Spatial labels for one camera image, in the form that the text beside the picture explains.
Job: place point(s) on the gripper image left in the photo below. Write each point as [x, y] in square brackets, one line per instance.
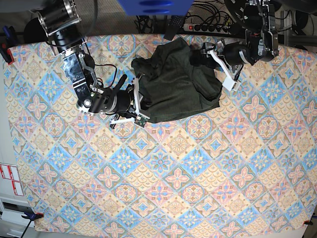
[115, 101]

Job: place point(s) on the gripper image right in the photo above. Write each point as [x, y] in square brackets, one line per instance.
[220, 54]

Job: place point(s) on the dark green long-sleeve T-shirt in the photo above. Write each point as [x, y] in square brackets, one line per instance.
[172, 87]

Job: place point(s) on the black remote-like device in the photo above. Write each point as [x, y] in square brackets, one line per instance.
[176, 22]

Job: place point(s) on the colourful patterned tablecloth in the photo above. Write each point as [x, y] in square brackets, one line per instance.
[246, 168]

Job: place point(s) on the blue plastic box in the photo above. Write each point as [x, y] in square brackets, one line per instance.
[155, 7]

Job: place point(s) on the black round stool base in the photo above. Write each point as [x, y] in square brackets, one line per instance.
[34, 32]

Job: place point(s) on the blue clamp top left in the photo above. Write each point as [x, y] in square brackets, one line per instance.
[5, 47]

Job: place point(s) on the blue clamp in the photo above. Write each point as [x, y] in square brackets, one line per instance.
[31, 217]
[5, 47]

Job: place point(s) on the red white label stickers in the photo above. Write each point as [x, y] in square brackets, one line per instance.
[10, 173]

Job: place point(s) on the blue clamp bottom left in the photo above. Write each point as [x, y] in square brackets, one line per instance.
[31, 217]

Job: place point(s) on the clamp bottom right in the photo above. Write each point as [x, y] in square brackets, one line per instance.
[309, 222]

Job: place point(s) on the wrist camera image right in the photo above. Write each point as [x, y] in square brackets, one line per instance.
[230, 84]

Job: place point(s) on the black power strip red switch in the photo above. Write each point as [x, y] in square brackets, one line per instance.
[205, 28]

